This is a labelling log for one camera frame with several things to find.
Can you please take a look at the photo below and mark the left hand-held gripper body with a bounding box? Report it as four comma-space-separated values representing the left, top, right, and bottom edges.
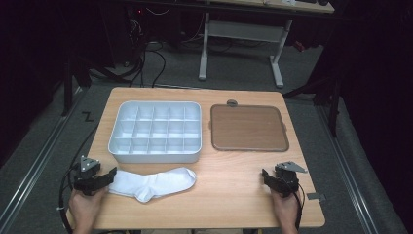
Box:
73, 155, 107, 197

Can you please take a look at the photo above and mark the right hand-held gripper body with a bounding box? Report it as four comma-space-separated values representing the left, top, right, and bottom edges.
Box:
272, 161, 308, 199

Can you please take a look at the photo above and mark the white sock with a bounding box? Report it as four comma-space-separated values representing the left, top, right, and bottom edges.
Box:
107, 167, 198, 204

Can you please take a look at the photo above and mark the white compartment storage box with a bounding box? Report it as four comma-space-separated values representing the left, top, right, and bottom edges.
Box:
107, 100, 203, 165

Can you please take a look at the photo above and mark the person's left hand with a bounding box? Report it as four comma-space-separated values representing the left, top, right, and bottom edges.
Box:
67, 186, 108, 228

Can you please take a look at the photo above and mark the person's right hand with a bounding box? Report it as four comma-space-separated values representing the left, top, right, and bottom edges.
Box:
270, 188, 301, 228

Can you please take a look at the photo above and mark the brown square lid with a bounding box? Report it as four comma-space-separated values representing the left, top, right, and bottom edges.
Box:
209, 103, 290, 153

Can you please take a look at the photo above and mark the black metal stand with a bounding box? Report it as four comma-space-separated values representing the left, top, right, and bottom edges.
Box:
60, 53, 94, 118
282, 72, 343, 138

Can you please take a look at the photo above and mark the small red object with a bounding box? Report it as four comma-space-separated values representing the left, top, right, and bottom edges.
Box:
292, 40, 307, 53

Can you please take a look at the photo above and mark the black computer case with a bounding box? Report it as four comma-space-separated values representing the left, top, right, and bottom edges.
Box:
105, 4, 148, 67

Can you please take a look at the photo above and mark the white-legged wooden desk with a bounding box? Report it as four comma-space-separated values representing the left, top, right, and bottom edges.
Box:
198, 0, 335, 90

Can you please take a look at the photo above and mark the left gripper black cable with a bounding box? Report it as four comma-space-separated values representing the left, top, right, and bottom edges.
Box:
57, 162, 82, 234

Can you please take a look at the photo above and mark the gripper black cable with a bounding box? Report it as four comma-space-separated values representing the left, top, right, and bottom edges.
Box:
57, 162, 82, 234
292, 186, 307, 232

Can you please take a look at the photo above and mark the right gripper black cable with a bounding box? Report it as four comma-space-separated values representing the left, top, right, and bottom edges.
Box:
292, 186, 307, 232

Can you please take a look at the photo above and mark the thin black cable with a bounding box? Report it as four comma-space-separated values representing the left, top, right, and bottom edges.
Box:
69, 125, 99, 167

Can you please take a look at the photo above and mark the metal floor rail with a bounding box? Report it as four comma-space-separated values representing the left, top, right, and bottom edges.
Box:
0, 87, 84, 228
316, 106, 380, 234

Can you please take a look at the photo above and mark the bundle of black cables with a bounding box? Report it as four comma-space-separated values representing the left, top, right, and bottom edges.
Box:
128, 40, 168, 89

